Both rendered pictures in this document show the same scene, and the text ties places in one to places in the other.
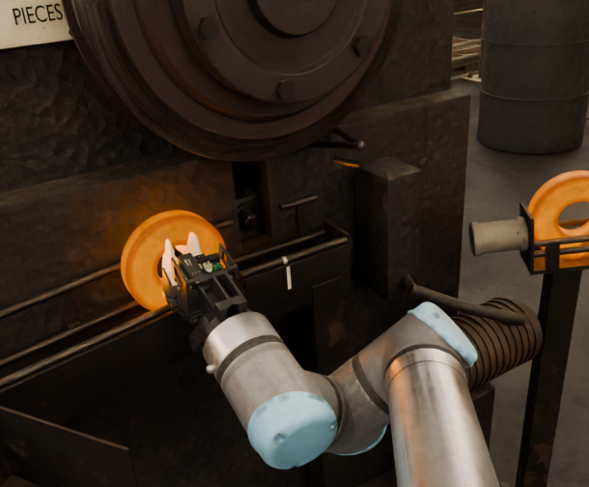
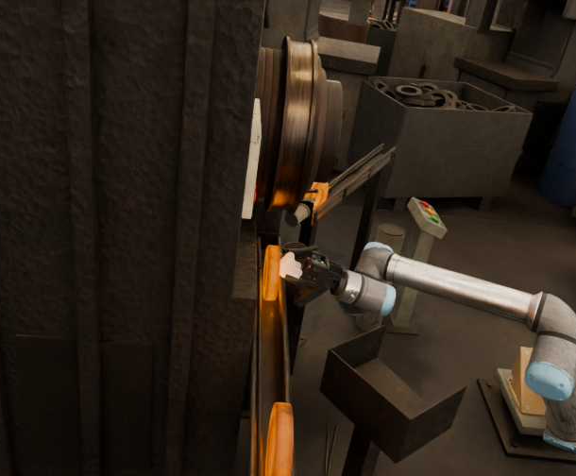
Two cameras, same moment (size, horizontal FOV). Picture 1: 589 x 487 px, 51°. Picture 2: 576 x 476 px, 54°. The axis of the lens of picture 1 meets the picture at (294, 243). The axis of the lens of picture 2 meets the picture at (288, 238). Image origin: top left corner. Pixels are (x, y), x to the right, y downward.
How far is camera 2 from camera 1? 151 cm
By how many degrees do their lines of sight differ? 60
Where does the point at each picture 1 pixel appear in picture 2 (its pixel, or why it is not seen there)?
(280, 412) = (391, 292)
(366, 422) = not seen: hidden behind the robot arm
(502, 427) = not seen: hidden behind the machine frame
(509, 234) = (305, 212)
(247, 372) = (372, 287)
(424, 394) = (416, 264)
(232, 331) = (355, 278)
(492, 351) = not seen: hidden behind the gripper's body
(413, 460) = (439, 277)
